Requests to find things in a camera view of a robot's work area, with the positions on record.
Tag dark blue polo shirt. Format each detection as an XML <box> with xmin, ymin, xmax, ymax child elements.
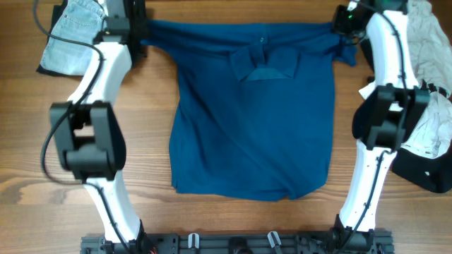
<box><xmin>144</xmin><ymin>20</ymin><xmax>357</xmax><ymax>201</ymax></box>

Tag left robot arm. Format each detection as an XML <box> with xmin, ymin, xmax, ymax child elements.
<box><xmin>41</xmin><ymin>1</ymin><xmax>147</xmax><ymax>253</ymax></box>

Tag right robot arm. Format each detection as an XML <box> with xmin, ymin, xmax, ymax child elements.
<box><xmin>329</xmin><ymin>1</ymin><xmax>429</xmax><ymax>252</ymax></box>

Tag white crumpled garment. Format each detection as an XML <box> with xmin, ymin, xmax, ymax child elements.
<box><xmin>359</xmin><ymin>1</ymin><xmax>451</xmax><ymax>159</ymax></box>

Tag black garment on right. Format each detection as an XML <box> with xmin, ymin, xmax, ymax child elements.
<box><xmin>352</xmin><ymin>85</ymin><xmax>451</xmax><ymax>193</ymax></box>

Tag light blue folded jeans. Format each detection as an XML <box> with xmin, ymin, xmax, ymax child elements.
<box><xmin>37</xmin><ymin>0</ymin><xmax>106</xmax><ymax>76</ymax></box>

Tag left black cable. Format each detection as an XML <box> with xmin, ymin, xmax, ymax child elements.
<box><xmin>32</xmin><ymin>0</ymin><xmax>133</xmax><ymax>254</ymax></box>

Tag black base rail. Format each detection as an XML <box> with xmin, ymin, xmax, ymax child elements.
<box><xmin>80</xmin><ymin>231</ymin><xmax>395</xmax><ymax>254</ymax></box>

